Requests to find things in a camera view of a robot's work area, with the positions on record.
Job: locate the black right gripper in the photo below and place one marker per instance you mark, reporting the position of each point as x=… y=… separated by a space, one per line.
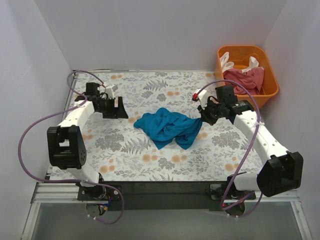
x=206 y=113

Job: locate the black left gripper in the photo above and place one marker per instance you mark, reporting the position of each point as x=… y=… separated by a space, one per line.
x=116 y=107

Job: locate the blue t shirt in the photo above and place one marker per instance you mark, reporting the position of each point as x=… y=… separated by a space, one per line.
x=164 y=126

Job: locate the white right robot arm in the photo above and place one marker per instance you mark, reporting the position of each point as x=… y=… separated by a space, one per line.
x=281 y=169

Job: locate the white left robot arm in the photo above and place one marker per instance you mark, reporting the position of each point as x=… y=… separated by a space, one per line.
x=66 y=145

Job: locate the floral table mat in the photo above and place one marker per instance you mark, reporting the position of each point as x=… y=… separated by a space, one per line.
x=121 y=152

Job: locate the white t shirt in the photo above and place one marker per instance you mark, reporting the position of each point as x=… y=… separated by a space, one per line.
x=227 y=65

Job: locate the pink t shirt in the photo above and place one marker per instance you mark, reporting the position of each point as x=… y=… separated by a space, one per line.
x=251 y=80

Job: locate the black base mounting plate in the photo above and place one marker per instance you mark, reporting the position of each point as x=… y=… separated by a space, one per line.
x=156 y=195

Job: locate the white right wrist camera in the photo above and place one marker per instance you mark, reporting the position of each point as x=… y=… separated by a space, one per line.
x=201 y=97

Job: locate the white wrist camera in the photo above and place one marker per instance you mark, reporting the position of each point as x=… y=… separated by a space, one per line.
x=108 y=91
x=201 y=97

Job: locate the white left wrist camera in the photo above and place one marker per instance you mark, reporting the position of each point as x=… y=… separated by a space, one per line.
x=108 y=91

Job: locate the aluminium frame rail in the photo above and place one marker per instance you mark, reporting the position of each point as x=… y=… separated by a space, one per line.
x=54 y=212

